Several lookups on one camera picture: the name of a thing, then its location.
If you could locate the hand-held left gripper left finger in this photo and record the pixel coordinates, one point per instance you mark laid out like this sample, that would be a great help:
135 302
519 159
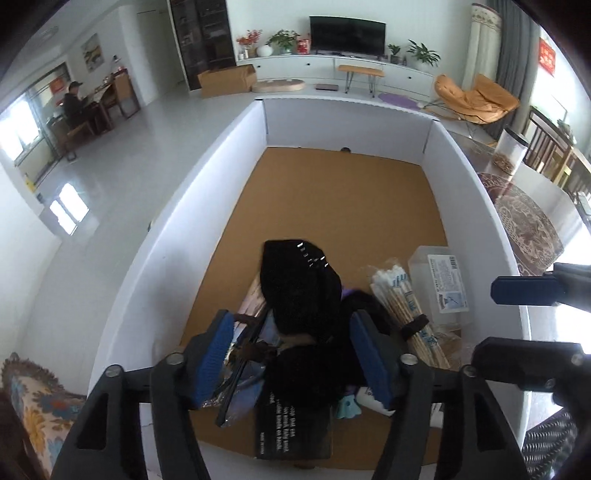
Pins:
214 357

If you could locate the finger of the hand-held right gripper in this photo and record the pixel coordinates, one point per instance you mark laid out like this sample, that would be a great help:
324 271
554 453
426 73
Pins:
526 290
526 364

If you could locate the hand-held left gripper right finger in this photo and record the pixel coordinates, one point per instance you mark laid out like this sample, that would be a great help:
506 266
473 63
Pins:
371 357

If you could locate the eyeglasses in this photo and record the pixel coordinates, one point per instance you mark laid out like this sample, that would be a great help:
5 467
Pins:
240 369

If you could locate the white lotion tube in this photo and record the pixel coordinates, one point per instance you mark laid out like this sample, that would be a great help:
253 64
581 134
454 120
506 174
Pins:
369 399

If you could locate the black velvet scrunchie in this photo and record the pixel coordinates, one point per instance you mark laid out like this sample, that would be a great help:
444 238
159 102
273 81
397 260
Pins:
309 374

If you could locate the banded chopstick bundle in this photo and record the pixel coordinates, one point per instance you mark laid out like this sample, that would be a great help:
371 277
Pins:
401 295

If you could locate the clear plastic box cartoon label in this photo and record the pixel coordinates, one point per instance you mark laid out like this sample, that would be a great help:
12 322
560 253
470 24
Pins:
438 277

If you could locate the black beaded scrunchie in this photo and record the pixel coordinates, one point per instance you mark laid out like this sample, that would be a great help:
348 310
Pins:
300 286

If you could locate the black rectangular carton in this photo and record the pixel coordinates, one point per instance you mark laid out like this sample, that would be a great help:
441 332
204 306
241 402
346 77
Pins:
293 429

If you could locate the large white storage box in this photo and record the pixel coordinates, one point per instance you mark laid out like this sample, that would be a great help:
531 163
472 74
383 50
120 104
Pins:
351 207

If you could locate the dark patterned cloth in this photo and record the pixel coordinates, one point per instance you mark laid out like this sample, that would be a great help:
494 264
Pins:
549 443

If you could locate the clear jar black lid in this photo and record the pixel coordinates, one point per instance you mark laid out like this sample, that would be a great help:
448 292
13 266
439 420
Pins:
510 147

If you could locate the floral cushioned seat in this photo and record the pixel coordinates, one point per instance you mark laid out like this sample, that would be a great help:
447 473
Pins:
32 406

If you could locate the orange lounge chair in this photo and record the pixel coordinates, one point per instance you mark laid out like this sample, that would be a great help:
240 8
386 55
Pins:
480 99

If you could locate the purple floor mat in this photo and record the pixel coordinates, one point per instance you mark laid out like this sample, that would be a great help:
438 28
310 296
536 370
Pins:
397 99

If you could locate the grey curtain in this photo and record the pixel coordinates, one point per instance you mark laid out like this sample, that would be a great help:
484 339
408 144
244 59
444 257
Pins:
515 55

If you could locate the white patterned curtain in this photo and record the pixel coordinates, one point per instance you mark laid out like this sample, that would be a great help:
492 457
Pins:
482 41

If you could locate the large potted plant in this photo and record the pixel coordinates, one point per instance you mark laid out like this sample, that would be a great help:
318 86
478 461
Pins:
422 53

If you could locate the small potted plant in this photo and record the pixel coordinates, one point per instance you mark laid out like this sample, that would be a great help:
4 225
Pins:
394 51

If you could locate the small grey floor mat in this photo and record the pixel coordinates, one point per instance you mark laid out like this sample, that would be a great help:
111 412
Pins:
326 86

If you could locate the wooden stool metal legs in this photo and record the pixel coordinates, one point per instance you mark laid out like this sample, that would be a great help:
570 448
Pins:
360 70

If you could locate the cardboard box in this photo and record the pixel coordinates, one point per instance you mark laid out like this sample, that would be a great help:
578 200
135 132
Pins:
226 81

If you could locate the round beige pet bed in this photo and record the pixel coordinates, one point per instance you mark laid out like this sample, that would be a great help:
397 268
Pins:
279 85

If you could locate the wooden desk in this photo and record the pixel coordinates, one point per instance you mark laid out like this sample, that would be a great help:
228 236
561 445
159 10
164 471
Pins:
120 92

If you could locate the white television console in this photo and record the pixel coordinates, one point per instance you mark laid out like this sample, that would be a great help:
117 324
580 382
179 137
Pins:
300 69

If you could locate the round white vase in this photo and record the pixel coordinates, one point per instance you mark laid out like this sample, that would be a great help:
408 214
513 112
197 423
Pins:
264 50

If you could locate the black television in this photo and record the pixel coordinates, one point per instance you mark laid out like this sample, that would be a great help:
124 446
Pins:
346 34

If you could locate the red window decoration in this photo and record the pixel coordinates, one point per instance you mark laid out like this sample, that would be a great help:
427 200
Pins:
57 85

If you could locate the dark display cabinet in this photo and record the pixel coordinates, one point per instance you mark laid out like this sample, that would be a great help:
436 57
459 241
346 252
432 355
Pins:
203 41

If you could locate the red flowers in vase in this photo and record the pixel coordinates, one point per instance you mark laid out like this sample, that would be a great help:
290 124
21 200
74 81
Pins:
249 41

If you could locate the red gift box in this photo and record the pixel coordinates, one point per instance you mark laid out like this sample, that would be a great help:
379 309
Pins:
303 46

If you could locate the leafy potted plant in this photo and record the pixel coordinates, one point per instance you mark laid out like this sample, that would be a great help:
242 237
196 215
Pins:
282 41

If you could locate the red wall hanging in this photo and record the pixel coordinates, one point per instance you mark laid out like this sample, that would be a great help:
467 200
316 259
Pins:
547 56

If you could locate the framed wall painting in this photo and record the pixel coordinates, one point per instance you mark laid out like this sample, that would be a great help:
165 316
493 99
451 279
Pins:
91 50

